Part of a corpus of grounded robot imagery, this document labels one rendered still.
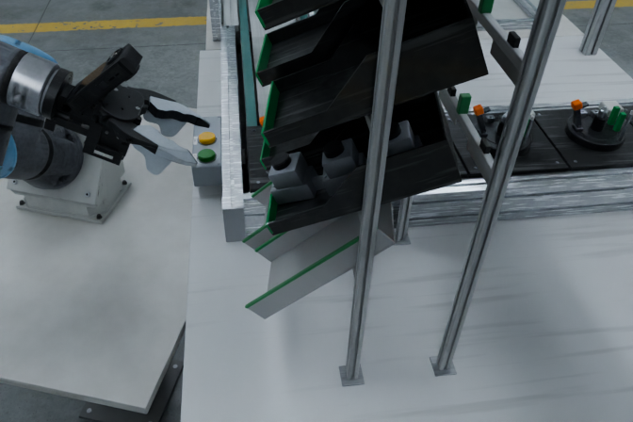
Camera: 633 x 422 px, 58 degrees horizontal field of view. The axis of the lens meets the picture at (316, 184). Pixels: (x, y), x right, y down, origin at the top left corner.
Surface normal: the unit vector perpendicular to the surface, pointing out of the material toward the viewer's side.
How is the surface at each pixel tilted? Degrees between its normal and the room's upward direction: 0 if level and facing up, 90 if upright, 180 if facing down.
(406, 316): 0
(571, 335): 0
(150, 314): 0
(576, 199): 90
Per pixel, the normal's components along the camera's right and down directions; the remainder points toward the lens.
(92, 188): -0.14, -0.04
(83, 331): 0.02, -0.76
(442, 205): 0.13, 0.65
